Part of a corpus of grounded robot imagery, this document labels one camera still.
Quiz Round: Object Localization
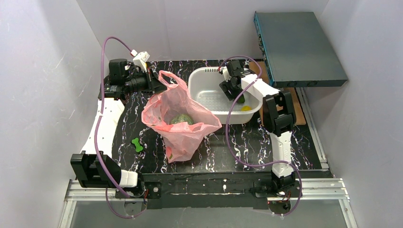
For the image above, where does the pink plastic bag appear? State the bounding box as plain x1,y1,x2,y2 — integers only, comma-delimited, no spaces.
141,70,222,163

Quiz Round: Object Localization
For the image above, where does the green fake melon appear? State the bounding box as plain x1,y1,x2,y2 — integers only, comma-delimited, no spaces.
170,114,194,125

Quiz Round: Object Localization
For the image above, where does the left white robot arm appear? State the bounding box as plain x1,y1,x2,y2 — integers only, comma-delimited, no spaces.
70,58,166,188

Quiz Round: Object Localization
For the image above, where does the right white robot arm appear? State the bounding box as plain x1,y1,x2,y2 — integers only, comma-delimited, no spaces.
218,59,297,194

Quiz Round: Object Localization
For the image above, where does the fake green avocado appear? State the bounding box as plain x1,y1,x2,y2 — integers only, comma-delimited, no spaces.
237,95,245,104

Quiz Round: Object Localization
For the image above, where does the fake yellow fruit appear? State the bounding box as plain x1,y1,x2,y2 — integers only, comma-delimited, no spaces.
241,105,252,112

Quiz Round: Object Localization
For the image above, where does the white plastic basin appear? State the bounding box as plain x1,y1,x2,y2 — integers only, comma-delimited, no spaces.
188,66,262,124

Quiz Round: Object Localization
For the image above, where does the green bone toy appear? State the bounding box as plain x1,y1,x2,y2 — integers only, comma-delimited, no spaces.
131,138,144,153

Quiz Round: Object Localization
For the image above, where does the grey metal box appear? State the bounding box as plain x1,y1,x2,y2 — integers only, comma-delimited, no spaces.
253,12,348,88

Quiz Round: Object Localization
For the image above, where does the wooden board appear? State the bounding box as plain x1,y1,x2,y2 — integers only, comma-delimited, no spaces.
249,61,307,125

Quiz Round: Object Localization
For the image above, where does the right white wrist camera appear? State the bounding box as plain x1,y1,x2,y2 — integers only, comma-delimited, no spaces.
219,66,231,81

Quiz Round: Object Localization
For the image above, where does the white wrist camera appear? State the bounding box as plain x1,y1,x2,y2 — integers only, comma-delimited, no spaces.
219,66,231,81
133,51,150,72

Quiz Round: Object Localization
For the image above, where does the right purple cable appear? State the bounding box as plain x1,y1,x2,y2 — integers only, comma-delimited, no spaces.
218,56,304,217

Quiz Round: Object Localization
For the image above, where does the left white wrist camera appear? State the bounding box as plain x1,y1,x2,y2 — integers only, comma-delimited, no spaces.
133,51,150,72

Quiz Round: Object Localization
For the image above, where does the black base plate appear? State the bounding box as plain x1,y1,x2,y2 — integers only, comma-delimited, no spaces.
115,170,335,211

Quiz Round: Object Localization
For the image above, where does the aluminium frame rail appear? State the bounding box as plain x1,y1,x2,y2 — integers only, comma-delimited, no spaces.
58,178,357,228

